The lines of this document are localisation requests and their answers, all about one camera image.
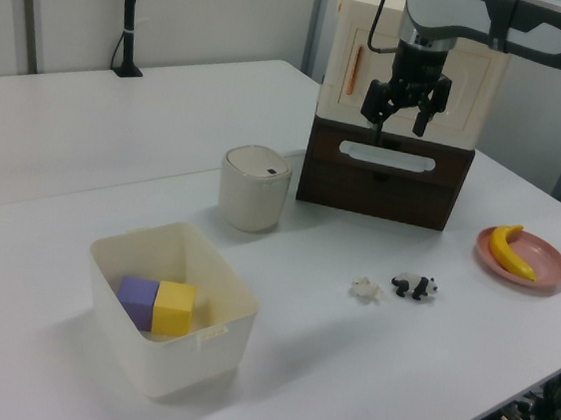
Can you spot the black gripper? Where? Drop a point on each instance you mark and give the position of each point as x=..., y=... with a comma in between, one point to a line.
x=418, y=69

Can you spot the beige trash can lid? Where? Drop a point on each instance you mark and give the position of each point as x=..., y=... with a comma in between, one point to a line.
x=254, y=161

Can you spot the beige trash can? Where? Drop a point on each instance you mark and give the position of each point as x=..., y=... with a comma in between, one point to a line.
x=251, y=202

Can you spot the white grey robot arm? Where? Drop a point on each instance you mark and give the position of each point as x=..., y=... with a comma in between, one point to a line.
x=431, y=20

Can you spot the orange latch strip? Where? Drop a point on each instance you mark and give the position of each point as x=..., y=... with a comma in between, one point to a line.
x=354, y=70

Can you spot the cream plastic storage box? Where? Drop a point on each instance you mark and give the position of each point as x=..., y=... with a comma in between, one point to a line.
x=474, y=90

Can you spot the dark brown wooden drawer cabinet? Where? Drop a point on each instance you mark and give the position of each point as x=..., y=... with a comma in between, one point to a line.
x=387, y=196

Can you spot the yellow banana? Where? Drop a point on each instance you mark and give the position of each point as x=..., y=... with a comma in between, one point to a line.
x=502, y=251

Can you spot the panda toy figure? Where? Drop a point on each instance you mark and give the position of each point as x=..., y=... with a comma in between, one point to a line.
x=413, y=286

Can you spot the crumpled white paper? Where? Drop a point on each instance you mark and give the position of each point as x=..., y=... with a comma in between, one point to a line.
x=365, y=288

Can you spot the pink plate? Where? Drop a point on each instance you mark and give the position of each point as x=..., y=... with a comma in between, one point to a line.
x=546, y=263

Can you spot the yellow foam cube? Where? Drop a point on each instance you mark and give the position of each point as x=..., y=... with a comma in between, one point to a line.
x=172, y=309

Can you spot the purple foam cube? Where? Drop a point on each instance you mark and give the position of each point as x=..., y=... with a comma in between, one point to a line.
x=135, y=300

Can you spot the white plastic bin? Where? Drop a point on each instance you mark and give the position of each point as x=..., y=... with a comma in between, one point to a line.
x=168, y=369

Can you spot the black camera stand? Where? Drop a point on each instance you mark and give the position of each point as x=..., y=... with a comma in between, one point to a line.
x=130, y=3

